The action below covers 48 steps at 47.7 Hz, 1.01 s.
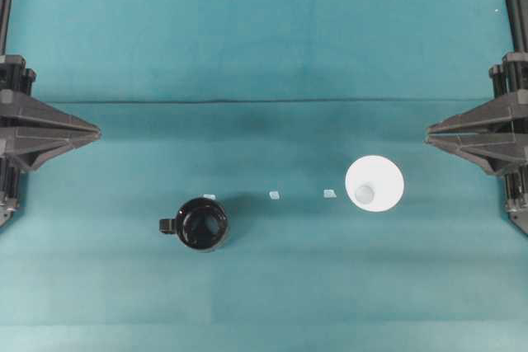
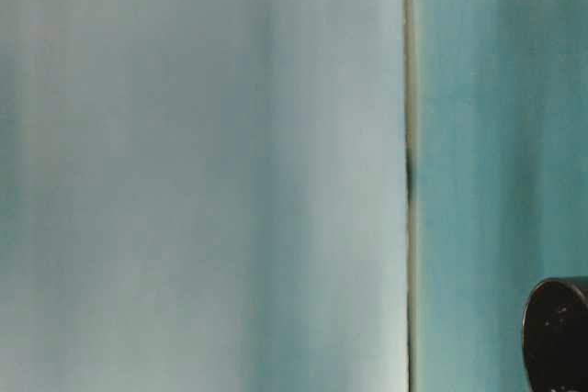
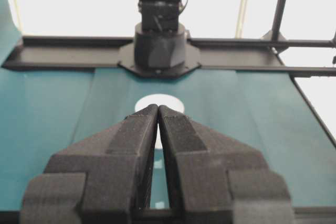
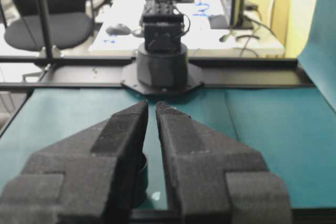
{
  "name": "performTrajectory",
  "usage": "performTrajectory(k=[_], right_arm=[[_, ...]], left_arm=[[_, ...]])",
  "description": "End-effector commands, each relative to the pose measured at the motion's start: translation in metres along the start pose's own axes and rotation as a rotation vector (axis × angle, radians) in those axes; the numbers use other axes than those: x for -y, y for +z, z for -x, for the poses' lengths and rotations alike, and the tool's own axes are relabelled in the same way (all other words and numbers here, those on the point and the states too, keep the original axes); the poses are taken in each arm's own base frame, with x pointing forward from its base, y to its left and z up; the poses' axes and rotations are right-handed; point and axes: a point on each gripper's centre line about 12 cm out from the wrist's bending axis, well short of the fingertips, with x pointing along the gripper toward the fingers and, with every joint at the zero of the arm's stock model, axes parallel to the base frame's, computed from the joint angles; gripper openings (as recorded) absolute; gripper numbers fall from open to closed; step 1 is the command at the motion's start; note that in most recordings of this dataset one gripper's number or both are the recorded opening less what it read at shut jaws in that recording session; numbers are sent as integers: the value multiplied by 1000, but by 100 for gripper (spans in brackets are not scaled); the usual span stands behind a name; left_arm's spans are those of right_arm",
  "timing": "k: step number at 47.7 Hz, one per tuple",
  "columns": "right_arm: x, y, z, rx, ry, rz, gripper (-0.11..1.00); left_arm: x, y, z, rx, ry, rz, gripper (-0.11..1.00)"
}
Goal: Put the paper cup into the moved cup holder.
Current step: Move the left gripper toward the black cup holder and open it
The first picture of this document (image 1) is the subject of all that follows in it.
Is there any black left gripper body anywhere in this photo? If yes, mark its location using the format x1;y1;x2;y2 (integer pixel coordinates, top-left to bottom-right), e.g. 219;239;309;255
0;53;38;221

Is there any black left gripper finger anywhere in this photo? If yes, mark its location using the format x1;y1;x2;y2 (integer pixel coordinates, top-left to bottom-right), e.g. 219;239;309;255
1;132;101;172
1;89;100;133

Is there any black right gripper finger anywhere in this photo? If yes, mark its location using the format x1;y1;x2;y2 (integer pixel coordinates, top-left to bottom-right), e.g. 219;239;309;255
426;134;527;175
427;101;527;134

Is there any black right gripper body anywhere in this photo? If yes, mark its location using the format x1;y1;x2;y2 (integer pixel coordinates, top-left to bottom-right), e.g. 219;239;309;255
488;51;528;221

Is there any black plastic cup holder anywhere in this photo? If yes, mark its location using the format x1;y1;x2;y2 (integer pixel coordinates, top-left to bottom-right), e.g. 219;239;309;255
158;197;229;252

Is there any right tape marker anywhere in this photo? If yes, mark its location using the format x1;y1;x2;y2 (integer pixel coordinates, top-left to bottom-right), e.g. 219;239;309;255
323;190;337;199

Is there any teal table cloth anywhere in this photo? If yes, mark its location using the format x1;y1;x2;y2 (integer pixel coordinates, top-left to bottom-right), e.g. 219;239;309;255
1;0;527;351

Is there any black right frame rail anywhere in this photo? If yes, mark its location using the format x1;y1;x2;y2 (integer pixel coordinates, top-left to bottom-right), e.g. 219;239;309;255
506;0;527;53

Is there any black frame rail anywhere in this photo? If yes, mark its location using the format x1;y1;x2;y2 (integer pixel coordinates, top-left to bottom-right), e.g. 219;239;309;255
506;0;527;53
0;0;12;55

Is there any black left frame rail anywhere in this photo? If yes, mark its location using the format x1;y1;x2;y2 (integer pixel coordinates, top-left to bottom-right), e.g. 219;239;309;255
0;0;12;55

